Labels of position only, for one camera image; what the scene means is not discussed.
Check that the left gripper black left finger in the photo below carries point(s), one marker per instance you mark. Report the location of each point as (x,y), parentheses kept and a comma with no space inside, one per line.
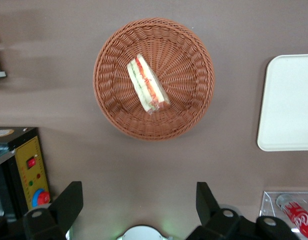
(61,207)

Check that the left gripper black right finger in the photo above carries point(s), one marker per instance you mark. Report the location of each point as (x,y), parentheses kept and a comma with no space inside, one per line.
(214,217)

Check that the triangle sandwich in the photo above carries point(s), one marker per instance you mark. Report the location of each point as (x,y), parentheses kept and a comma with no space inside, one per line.
(146,82)

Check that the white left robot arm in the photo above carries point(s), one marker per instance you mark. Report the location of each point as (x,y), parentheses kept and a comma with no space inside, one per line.
(142,233)

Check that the cream plastic tray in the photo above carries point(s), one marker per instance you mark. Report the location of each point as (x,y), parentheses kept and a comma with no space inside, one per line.
(289,105)

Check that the brown round wicker basket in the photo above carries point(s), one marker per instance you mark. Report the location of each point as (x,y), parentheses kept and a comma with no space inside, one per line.
(184,75)

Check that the clear acrylic bottle rack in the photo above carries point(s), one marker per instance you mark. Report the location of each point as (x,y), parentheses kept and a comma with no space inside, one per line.
(267,202)

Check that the black food warmer yellow panel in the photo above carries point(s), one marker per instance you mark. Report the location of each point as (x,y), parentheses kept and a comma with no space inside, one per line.
(26,155)

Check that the red cola bottle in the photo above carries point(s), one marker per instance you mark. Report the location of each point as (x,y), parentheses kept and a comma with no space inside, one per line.
(297,217)

